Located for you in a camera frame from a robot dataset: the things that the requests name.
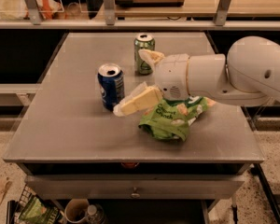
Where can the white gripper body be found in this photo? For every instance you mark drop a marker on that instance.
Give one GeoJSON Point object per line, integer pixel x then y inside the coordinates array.
{"type": "Point", "coordinates": [172, 75]}

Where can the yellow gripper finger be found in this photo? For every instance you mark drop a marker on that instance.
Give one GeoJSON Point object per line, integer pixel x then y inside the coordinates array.
{"type": "Point", "coordinates": [142, 97]}
{"type": "Point", "coordinates": [151, 57]}

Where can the blue pepsi can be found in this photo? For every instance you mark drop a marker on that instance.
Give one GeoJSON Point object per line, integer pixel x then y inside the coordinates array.
{"type": "Point", "coordinates": [111, 81]}

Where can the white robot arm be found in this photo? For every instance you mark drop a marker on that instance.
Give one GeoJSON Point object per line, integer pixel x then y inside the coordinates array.
{"type": "Point", "coordinates": [249, 74]}

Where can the green soda can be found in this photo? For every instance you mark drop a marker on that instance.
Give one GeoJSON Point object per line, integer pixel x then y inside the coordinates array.
{"type": "Point", "coordinates": [142, 41]}

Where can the green chip bag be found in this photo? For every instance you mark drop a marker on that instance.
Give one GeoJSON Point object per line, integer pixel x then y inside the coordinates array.
{"type": "Point", "coordinates": [170, 120]}

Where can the grey table drawer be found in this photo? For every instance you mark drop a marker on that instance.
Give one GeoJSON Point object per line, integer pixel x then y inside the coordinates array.
{"type": "Point", "coordinates": [207, 187]}

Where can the clear plastic bottle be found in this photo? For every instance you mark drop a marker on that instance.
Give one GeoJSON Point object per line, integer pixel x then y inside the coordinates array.
{"type": "Point", "coordinates": [95, 214]}

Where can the brown paper cup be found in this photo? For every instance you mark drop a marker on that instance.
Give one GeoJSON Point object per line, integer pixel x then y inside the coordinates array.
{"type": "Point", "coordinates": [75, 211]}

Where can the orange white bag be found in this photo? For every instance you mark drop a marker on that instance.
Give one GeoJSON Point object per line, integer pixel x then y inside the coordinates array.
{"type": "Point", "coordinates": [24, 9]}

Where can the green snack bag in basket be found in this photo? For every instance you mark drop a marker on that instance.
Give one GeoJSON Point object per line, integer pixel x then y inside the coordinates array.
{"type": "Point", "coordinates": [36, 212]}

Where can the black wire basket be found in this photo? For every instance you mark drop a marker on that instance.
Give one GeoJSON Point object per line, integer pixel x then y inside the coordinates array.
{"type": "Point", "coordinates": [14, 208]}

